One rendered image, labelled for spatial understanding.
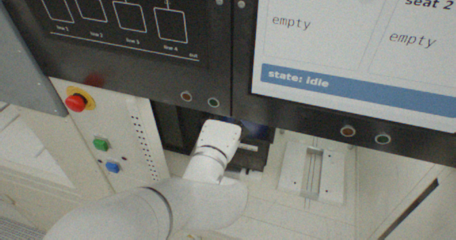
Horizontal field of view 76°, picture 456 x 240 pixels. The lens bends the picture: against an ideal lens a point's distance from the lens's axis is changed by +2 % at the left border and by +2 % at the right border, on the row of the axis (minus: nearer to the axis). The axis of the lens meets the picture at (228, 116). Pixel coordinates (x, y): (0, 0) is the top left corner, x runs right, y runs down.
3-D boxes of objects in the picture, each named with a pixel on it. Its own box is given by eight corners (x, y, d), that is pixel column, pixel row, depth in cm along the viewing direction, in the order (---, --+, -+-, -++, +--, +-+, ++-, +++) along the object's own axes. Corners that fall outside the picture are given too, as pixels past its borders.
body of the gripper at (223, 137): (192, 162, 74) (207, 131, 81) (230, 172, 72) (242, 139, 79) (189, 144, 69) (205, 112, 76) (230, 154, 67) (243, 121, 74)
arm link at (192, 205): (227, 212, 37) (254, 178, 66) (117, 180, 40) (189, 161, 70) (212, 283, 37) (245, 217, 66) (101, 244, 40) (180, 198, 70)
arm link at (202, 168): (227, 161, 65) (188, 151, 67) (206, 215, 56) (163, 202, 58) (227, 181, 71) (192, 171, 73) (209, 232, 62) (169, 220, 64)
